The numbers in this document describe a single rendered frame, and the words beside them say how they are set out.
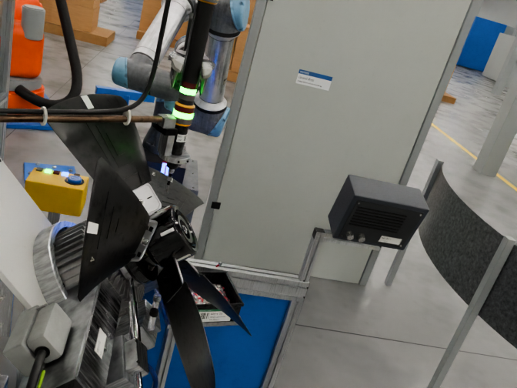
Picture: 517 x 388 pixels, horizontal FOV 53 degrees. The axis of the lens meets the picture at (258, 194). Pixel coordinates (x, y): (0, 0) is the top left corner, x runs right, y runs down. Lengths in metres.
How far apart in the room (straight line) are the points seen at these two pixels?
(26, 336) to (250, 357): 1.17
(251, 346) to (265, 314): 0.14
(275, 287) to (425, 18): 1.92
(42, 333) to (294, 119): 2.37
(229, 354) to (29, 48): 3.65
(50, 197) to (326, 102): 1.90
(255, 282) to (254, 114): 1.47
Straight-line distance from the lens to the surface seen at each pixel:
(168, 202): 1.33
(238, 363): 2.01
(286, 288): 1.80
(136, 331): 1.05
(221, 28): 1.67
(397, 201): 1.69
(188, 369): 1.13
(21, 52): 5.02
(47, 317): 0.96
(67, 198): 1.60
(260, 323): 1.90
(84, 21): 9.18
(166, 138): 1.14
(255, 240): 3.38
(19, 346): 0.94
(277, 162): 3.16
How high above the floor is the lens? 1.77
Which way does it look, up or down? 23 degrees down
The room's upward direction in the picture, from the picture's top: 16 degrees clockwise
